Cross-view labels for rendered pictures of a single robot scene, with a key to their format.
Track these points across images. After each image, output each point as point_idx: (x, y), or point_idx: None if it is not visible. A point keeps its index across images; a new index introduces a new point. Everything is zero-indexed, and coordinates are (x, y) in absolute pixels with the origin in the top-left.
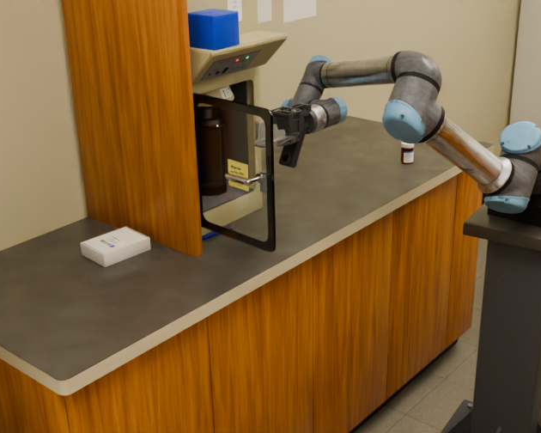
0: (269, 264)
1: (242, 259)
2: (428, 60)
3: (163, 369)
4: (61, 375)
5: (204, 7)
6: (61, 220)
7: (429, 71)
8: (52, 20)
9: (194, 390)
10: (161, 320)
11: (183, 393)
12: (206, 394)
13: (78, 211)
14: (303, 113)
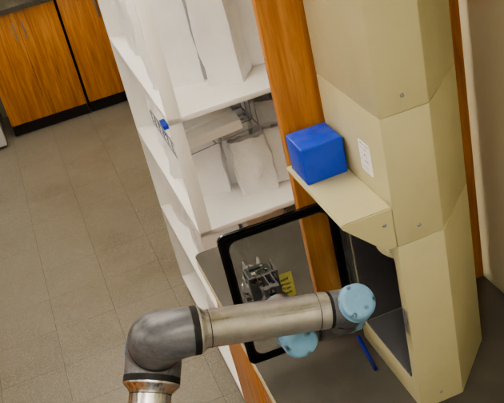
0: (270, 378)
1: (293, 361)
2: (140, 322)
3: None
4: (201, 254)
5: (341, 130)
6: None
7: (130, 328)
8: (466, 65)
9: (257, 381)
10: (228, 300)
11: (252, 371)
12: (264, 399)
13: (484, 261)
14: (261, 289)
